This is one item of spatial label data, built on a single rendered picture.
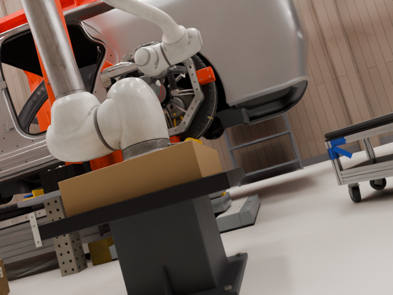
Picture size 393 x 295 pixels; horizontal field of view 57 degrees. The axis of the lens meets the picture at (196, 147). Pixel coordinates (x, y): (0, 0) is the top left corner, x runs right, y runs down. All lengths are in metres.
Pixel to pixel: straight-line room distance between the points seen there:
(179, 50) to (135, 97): 0.46
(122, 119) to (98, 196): 0.25
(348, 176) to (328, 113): 4.70
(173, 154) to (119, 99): 0.29
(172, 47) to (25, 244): 1.65
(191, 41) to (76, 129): 0.61
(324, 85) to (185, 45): 5.10
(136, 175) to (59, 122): 0.37
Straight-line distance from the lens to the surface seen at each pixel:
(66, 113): 1.18
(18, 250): 2.64
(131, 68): 1.99
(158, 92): 2.01
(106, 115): 1.12
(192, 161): 0.89
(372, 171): 1.67
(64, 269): 2.16
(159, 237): 1.01
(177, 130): 2.05
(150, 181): 0.92
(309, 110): 6.36
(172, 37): 1.49
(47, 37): 1.26
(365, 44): 6.72
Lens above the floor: 0.30
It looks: 5 degrees up
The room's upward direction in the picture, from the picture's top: 16 degrees counter-clockwise
